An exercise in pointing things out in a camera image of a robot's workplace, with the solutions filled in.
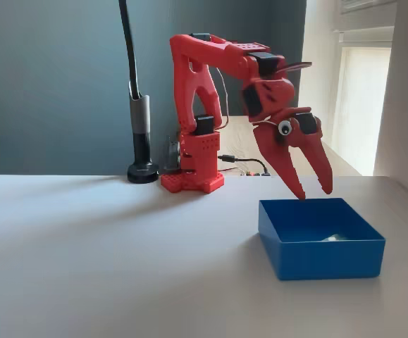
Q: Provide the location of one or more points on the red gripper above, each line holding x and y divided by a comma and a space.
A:
292, 140

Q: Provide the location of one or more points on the green lego brick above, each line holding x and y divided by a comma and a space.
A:
334, 237

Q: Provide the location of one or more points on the red robot arm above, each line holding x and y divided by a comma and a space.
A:
189, 88

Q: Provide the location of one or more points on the blue box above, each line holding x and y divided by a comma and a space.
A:
330, 260

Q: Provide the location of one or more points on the white googly eye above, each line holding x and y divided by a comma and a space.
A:
285, 127

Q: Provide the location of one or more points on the small controller board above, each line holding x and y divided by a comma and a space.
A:
256, 173

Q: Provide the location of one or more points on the white window blind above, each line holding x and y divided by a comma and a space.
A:
365, 105

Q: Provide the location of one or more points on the grey table clamp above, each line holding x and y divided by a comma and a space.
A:
170, 155

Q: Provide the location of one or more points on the black round object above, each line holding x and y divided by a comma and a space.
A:
142, 141

